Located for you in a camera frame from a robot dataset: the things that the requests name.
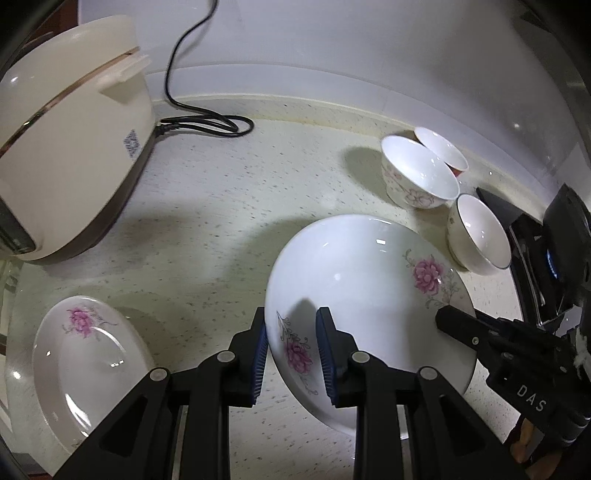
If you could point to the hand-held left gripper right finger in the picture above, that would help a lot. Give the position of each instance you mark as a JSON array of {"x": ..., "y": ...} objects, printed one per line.
[{"x": 325, "y": 360}]

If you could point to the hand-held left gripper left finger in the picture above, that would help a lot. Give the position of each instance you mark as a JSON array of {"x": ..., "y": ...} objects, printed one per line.
[{"x": 259, "y": 364}]

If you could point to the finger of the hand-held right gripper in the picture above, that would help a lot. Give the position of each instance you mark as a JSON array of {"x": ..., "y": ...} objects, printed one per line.
[{"x": 461, "y": 327}]

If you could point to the large white floral plate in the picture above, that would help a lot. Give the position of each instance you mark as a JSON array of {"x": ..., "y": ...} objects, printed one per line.
[{"x": 369, "y": 286}]

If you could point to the white bowl dark rim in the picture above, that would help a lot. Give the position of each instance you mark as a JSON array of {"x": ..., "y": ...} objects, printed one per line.
[{"x": 475, "y": 230}]

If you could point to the large white floral bowl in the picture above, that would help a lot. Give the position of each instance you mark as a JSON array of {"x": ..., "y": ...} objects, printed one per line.
[{"x": 415, "y": 170}]

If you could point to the white plate pink flowers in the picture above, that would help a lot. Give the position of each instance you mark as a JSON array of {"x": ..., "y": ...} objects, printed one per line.
[{"x": 83, "y": 369}]

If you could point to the white bowl red emblem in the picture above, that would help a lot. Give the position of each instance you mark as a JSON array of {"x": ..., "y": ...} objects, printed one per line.
[{"x": 445, "y": 150}]

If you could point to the person's right hand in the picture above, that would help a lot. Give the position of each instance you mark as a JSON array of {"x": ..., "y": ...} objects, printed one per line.
[{"x": 524, "y": 443}]

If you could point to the black stove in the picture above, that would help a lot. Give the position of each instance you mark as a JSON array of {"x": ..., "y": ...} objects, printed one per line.
[{"x": 498, "y": 207}]

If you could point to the cream rice cooker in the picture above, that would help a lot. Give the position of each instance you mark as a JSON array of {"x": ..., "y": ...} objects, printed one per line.
[{"x": 69, "y": 152}]

